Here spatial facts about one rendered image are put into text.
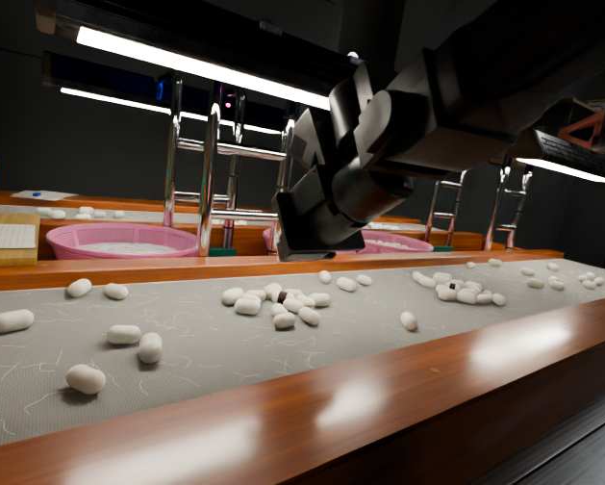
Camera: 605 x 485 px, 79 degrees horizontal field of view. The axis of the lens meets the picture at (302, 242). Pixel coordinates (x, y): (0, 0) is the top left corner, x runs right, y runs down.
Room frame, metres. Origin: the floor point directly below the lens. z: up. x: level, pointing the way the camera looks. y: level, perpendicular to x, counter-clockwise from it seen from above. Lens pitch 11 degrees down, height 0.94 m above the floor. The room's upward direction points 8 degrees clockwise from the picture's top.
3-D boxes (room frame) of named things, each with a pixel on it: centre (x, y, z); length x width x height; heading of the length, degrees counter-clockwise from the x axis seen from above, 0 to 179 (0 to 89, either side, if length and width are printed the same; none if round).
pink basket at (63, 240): (0.68, 0.33, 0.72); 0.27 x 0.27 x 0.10
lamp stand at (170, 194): (0.95, 0.30, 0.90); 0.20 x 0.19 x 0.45; 126
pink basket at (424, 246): (1.10, -0.26, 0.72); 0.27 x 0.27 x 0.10
